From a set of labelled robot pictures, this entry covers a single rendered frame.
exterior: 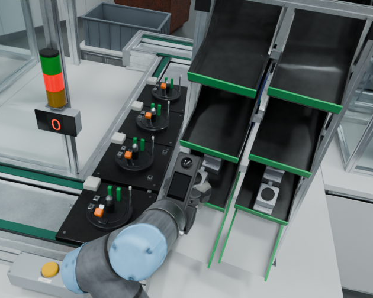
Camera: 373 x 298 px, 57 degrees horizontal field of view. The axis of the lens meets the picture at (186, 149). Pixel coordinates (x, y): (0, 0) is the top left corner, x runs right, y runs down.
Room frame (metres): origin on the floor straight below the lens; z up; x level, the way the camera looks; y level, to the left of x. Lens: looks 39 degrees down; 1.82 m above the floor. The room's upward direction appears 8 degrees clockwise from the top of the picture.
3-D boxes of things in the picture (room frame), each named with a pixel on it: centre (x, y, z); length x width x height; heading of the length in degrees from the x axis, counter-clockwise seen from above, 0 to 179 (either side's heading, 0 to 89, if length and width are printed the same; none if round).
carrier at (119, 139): (0.93, 0.18, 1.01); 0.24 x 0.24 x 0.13; 84
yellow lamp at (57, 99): (0.81, 0.38, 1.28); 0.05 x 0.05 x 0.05
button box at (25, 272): (0.47, 0.31, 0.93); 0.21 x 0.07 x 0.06; 84
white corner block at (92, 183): (0.78, 0.29, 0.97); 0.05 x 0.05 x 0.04; 84
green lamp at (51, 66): (0.81, 0.38, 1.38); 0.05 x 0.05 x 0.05
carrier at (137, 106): (1.17, 0.16, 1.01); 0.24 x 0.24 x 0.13; 84
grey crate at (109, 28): (2.77, 0.61, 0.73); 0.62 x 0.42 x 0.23; 84
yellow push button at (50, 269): (0.47, 0.31, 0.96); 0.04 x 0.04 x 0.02
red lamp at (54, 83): (0.81, 0.38, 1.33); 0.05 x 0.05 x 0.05
